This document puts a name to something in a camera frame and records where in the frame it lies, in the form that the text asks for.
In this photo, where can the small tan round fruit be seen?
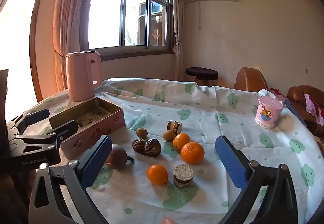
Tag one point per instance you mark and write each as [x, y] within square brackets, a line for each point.
[141, 133]
[169, 135]

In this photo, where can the pink floral cloth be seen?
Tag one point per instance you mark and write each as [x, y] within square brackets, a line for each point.
[277, 92]
[315, 109]

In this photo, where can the small orange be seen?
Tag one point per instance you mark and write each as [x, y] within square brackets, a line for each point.
[157, 174]
[181, 141]

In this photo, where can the dark round stool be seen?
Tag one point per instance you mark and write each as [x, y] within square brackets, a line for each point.
[201, 73]

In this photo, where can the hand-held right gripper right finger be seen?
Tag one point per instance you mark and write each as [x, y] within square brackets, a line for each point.
[230, 163]

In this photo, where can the cloud print tablecloth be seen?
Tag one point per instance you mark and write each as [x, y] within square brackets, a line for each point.
[215, 188]

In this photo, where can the short sugarcane piece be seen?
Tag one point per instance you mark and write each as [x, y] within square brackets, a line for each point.
[183, 176]

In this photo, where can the brown round fruit with stem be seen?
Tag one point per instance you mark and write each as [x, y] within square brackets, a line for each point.
[117, 157]

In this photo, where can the narrow tied beige curtain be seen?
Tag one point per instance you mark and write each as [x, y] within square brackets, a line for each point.
[178, 24]

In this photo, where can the person's right hand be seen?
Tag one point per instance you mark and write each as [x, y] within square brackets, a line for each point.
[169, 221]

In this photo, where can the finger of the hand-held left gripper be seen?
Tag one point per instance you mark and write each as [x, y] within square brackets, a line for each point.
[38, 115]
[64, 129]

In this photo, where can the small brown jar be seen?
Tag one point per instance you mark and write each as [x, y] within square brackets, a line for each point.
[174, 126]

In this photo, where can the pink electric kettle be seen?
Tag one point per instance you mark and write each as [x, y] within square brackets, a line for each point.
[79, 77]

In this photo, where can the pink tin box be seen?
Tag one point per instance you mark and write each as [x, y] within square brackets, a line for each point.
[101, 128]

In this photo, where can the wide beige curtain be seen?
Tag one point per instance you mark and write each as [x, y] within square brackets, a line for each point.
[65, 24]

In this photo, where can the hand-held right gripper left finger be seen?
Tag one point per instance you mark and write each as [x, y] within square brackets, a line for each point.
[97, 160]

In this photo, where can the large orange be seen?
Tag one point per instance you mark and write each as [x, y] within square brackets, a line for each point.
[192, 153]

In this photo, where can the wooden door frame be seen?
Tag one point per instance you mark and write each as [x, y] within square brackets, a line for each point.
[34, 36]

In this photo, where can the printed paper sheet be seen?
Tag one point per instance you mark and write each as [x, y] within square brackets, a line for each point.
[95, 115]

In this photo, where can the brown leather sofa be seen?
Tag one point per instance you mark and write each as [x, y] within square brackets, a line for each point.
[296, 97]

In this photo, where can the sliding window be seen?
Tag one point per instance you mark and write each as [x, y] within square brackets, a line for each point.
[131, 24]

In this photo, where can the dark water chestnut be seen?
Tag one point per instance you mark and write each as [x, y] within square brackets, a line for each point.
[153, 148]
[139, 145]

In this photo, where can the pink cartoon cup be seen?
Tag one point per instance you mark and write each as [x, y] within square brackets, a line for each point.
[268, 112]

